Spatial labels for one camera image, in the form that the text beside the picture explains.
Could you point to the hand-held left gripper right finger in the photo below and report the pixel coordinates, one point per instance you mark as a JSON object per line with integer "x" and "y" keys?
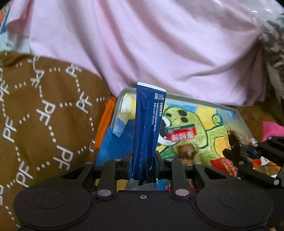
{"x": 165, "y": 166}

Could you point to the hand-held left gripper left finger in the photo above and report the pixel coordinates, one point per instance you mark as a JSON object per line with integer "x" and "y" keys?
{"x": 123, "y": 166}

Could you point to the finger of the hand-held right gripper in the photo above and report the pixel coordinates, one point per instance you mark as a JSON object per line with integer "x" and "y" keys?
{"x": 244, "y": 165}
{"x": 273, "y": 148}

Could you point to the red orange snack packet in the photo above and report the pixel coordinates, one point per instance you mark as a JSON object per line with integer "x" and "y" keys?
{"x": 221, "y": 165}

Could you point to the clear brown meat snack packet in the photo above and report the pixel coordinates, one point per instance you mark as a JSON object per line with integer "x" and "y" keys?
{"x": 184, "y": 135}

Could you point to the grey cardboard box tray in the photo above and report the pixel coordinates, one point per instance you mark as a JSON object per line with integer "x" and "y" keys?
{"x": 240, "y": 124}

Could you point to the dark blue stick packet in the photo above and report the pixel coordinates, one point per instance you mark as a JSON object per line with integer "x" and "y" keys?
{"x": 145, "y": 124}

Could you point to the colourful cartoon blanket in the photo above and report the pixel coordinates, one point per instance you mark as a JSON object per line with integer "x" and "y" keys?
{"x": 105, "y": 126}

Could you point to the crayon drawing paper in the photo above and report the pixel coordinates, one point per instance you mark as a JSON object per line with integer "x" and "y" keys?
{"x": 206, "y": 128}

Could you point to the brown patterned blanket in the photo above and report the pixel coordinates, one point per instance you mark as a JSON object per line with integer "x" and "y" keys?
{"x": 44, "y": 111}

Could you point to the clear plastic bag of clothes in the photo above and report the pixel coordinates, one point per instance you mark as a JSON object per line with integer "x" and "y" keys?
{"x": 275, "y": 44}

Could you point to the pink cloth sheet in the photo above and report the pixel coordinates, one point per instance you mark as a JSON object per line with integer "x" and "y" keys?
{"x": 155, "y": 44}

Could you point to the colourful wall poster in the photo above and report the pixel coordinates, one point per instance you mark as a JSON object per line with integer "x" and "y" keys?
{"x": 3, "y": 24}

